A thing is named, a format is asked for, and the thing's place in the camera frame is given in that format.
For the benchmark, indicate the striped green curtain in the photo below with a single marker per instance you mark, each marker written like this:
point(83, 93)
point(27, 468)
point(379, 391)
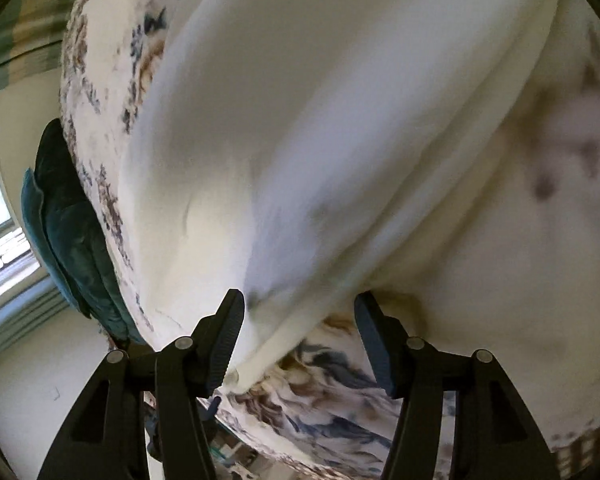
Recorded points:
point(27, 25)

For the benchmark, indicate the dark teal pillow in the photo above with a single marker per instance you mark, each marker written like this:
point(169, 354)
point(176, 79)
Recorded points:
point(70, 240)

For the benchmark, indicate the window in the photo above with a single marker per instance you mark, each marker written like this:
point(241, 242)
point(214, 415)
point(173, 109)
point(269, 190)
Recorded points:
point(0, 210)

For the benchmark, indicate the floral printed blanket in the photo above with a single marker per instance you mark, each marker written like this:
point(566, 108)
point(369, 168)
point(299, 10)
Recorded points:
point(520, 300)

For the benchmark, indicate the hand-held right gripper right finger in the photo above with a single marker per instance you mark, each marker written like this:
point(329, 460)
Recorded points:
point(376, 342)

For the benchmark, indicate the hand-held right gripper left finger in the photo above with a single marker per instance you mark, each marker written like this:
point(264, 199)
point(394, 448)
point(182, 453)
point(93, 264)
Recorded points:
point(226, 342)

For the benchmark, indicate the white pants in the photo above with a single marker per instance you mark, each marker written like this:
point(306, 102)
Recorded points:
point(305, 135)

